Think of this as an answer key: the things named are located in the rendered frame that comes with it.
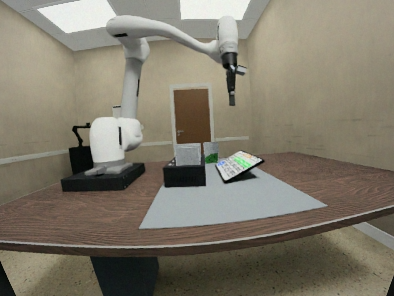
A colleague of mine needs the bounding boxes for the status display panel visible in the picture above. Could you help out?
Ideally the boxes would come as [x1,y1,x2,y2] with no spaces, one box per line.
[215,151,265,184]

